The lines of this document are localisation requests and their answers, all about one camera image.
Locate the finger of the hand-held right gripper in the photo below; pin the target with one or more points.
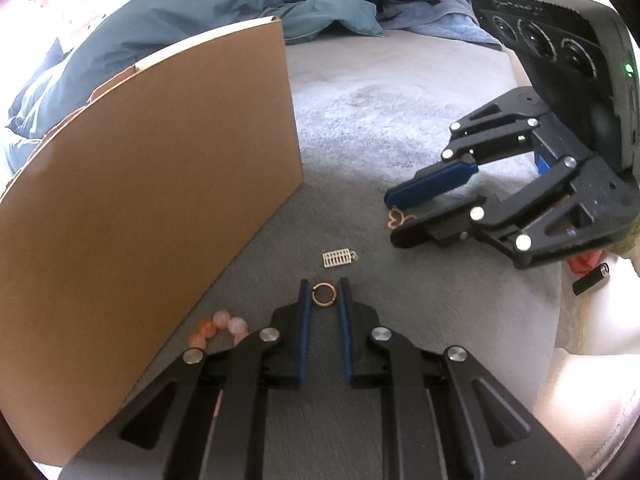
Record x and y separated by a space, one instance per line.
425 230
435 182

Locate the gold abacus pendant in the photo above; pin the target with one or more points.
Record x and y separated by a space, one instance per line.
337 258

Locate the small black cylinder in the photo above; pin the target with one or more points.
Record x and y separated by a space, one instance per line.
590 279

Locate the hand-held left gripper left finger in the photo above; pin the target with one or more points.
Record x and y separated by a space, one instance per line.
304 345

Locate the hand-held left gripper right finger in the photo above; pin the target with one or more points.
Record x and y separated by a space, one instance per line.
345 345

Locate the light blue towel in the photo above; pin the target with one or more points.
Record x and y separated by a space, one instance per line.
450 15

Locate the teal blue duvet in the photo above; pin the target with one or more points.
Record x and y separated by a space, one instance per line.
175 10

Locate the brown cardboard box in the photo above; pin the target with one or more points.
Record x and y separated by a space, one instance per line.
150 210

